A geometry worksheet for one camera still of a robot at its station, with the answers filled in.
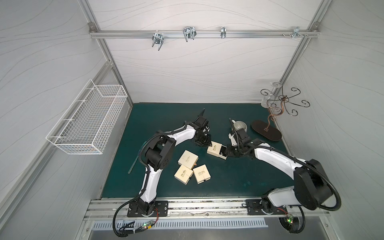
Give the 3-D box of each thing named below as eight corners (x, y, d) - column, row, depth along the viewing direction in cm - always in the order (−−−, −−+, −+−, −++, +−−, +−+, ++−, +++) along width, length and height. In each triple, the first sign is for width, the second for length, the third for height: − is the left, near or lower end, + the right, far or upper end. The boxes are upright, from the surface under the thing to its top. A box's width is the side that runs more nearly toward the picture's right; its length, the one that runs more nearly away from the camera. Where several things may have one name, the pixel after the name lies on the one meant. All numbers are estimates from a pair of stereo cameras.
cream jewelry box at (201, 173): (197, 183, 83) (197, 182, 80) (192, 170, 88) (192, 168, 85) (210, 178, 85) (211, 176, 82) (205, 166, 90) (205, 164, 87)
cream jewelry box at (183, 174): (174, 178, 85) (173, 176, 82) (181, 166, 89) (181, 163, 87) (186, 185, 82) (186, 183, 80) (193, 172, 87) (193, 170, 85)
